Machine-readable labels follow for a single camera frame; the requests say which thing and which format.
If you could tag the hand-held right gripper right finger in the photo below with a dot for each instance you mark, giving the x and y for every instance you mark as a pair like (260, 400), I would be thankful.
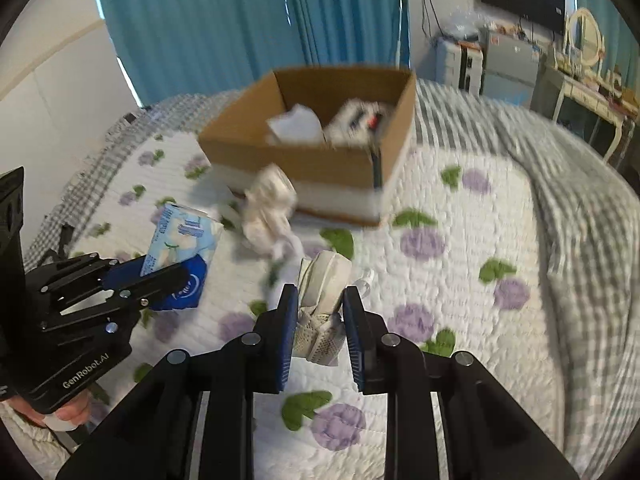
(353, 335)

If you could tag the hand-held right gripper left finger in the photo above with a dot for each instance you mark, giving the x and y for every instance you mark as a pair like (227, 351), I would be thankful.
(286, 335)

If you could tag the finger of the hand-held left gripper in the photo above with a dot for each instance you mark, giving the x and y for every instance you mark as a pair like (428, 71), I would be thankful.
(122, 275)
(150, 285)

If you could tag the blue tissue packet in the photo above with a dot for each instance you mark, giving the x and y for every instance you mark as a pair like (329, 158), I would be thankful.
(175, 240)

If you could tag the cardboard box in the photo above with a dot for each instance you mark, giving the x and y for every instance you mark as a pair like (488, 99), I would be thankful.
(325, 170)

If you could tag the person's left hand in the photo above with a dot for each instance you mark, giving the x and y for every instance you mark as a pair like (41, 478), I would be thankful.
(65, 410)

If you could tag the floral quilted bedspread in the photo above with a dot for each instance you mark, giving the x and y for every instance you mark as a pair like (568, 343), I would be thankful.
(450, 260)

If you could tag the crumpled white cloth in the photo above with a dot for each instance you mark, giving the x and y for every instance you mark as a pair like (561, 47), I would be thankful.
(265, 210)

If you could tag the white cloth with red print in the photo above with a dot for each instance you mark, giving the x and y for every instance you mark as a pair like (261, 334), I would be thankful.
(352, 122)

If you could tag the folded white cloth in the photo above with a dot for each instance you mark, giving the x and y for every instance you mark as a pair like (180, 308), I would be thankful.
(295, 122)

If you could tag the grey checked blanket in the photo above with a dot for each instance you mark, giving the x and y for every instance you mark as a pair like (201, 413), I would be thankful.
(575, 210)

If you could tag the blue curtain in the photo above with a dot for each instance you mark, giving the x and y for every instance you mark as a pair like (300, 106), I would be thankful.
(607, 15)
(350, 10)
(200, 20)

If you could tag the white appliance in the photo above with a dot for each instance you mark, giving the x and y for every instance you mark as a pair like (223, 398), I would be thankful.
(457, 65)

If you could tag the cream dressing table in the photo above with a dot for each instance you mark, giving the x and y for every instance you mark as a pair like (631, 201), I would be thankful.
(575, 92)

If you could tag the clear plastic bag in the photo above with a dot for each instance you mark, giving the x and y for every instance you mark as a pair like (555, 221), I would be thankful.
(462, 25)

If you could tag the cream oval mirror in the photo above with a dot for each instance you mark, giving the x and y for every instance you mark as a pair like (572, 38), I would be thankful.
(582, 35)

